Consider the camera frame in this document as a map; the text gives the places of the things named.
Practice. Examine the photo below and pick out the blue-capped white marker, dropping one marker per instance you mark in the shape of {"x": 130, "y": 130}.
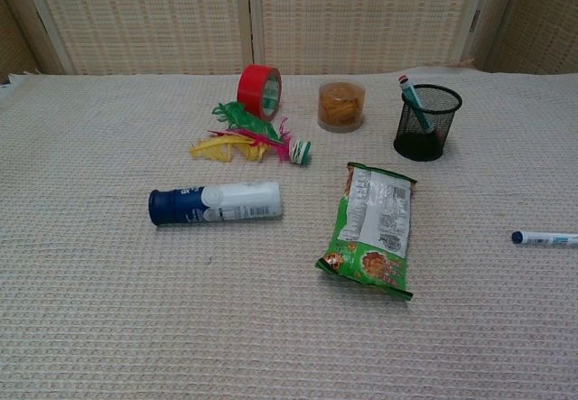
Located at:
{"x": 542, "y": 239}

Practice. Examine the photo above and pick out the black mesh pen holder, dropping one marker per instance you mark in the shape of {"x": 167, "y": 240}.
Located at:
{"x": 415, "y": 147}

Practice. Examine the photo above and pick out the small tube with red cap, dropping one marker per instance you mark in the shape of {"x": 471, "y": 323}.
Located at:
{"x": 409, "y": 92}

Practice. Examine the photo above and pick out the blue and white bottle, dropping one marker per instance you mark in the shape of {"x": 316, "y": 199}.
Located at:
{"x": 244, "y": 201}

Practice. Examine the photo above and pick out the colourful feather shuttlecock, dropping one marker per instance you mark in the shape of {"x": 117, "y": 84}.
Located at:
{"x": 253, "y": 140}

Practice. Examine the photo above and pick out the green snack bag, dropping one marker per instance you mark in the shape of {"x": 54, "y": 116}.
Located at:
{"x": 375, "y": 219}

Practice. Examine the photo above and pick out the red tape roll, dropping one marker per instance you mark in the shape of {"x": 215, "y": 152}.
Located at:
{"x": 250, "y": 86}

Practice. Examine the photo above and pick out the woven folding screen panel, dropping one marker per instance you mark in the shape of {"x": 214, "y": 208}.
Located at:
{"x": 18, "y": 34}
{"x": 149, "y": 16}
{"x": 542, "y": 16}
{"x": 361, "y": 16}

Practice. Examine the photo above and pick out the beige woven tablecloth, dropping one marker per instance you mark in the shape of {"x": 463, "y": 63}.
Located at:
{"x": 135, "y": 328}

